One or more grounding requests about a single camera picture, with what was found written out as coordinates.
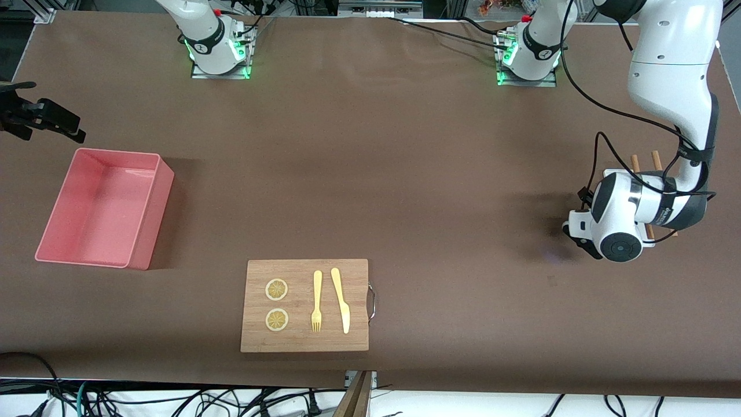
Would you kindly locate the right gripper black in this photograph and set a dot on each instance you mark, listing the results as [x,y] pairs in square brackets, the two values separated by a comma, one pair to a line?
[13,113]

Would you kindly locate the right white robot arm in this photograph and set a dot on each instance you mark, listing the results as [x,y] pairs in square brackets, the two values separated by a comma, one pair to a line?
[202,29]

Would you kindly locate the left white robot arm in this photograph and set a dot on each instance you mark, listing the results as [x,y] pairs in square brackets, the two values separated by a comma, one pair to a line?
[671,69]

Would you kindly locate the white rectangular tray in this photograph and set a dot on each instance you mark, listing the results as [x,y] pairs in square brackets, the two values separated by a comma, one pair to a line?
[649,242]

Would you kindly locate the pink plastic bin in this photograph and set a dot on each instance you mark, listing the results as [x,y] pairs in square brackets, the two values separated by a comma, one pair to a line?
[98,202]

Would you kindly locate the yellow knife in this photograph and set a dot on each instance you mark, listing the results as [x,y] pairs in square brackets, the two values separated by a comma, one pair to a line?
[341,301]

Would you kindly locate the yellow fork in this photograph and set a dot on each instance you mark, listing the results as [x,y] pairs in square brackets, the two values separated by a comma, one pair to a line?
[317,289]

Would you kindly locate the brown wooden plank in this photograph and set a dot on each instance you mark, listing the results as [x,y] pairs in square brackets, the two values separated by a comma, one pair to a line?
[356,399]

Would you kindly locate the grey equipment box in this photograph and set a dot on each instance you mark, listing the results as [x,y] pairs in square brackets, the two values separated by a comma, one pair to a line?
[376,8]

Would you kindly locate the lemon slice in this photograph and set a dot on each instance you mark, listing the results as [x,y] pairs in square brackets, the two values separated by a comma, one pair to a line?
[277,319]
[277,289]

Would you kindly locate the wooden cutting board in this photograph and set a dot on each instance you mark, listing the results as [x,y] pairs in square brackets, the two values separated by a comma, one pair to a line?
[301,341]

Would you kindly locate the aluminium frame rail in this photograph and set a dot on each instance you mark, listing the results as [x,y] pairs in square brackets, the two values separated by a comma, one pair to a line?
[45,15]

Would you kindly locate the white metal bracket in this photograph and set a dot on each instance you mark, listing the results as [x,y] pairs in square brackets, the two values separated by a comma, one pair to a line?
[349,379]

